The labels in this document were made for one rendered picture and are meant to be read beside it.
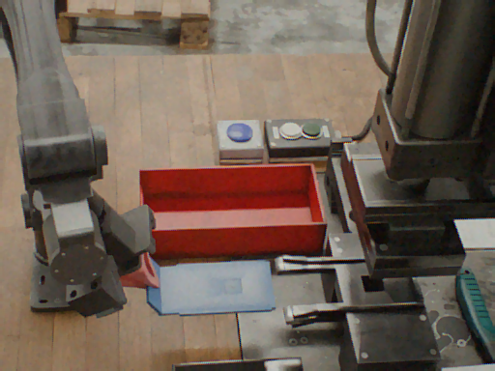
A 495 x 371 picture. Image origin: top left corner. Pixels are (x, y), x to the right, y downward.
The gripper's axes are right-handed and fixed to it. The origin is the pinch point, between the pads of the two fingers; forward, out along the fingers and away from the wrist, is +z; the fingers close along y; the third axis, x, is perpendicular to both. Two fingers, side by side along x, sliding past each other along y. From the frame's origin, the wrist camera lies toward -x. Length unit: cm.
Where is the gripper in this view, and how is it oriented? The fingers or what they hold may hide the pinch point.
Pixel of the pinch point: (152, 281)
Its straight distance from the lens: 112.6
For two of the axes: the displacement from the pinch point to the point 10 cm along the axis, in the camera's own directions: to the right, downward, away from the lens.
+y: 8.9, -3.8, -2.7
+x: -1.1, -7.3, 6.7
